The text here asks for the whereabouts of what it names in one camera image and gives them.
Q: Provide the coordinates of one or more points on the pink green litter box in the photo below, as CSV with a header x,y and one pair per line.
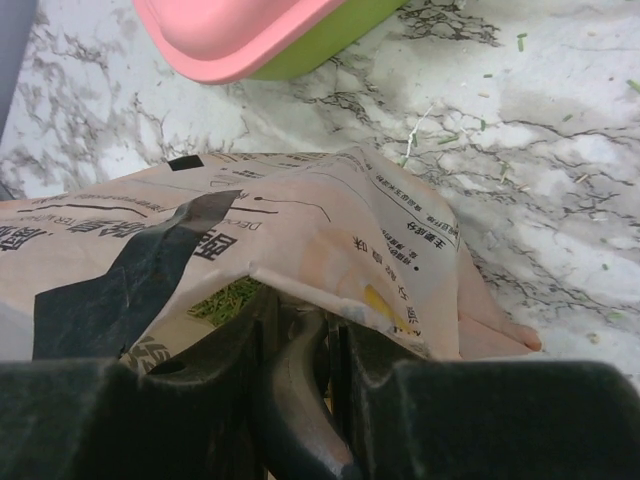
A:
x,y
220,42

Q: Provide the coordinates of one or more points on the green cat litter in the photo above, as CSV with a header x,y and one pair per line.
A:
x,y
227,303

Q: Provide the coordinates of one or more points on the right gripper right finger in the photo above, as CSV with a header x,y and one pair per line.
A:
x,y
405,417

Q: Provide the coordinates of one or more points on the grey metal scoop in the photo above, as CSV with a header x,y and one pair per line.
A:
x,y
291,426

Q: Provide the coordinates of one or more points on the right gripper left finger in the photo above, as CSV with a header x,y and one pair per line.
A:
x,y
98,419

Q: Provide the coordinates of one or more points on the peach cat litter bag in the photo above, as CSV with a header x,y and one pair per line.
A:
x,y
109,270

